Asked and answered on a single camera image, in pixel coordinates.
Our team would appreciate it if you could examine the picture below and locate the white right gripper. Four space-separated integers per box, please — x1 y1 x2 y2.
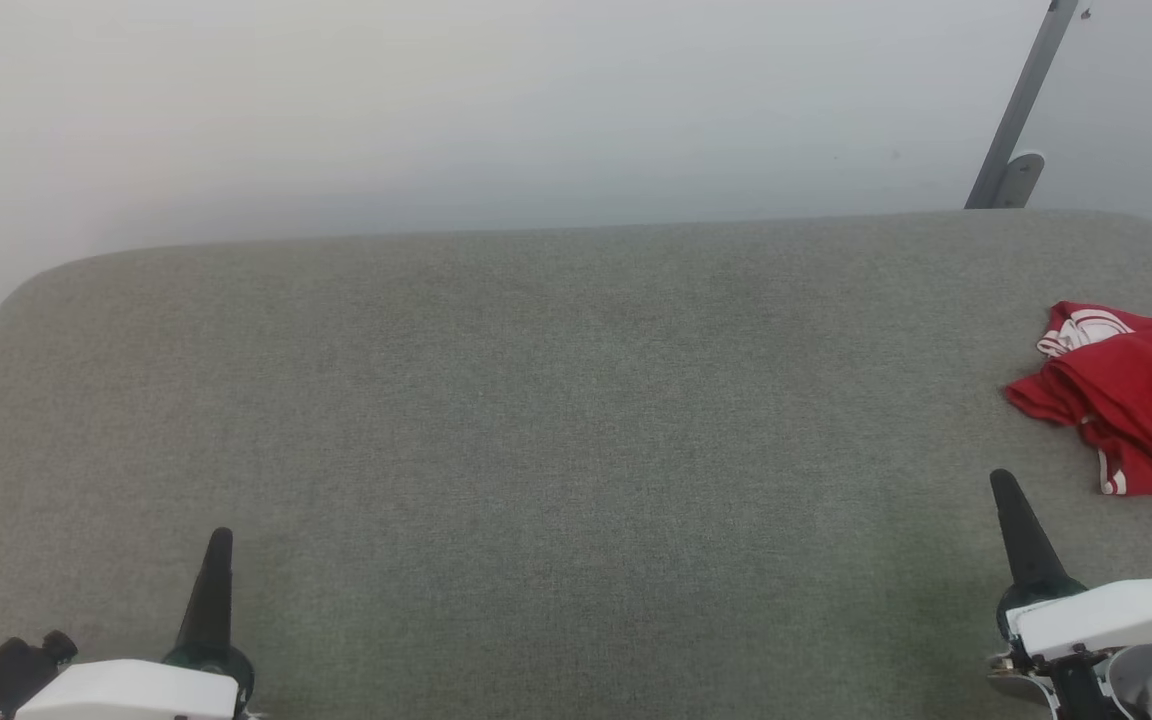
986 469 1152 696

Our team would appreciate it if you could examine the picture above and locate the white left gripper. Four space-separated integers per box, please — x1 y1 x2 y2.
14 527 257 720

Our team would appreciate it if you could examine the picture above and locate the red and white basketball jersey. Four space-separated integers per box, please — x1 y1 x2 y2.
1004 300 1152 498

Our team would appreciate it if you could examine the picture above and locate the grey fabric sofa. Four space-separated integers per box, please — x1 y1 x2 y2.
0 208 1152 720

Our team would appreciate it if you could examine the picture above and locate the grey metal wall bar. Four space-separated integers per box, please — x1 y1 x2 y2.
965 0 1080 210

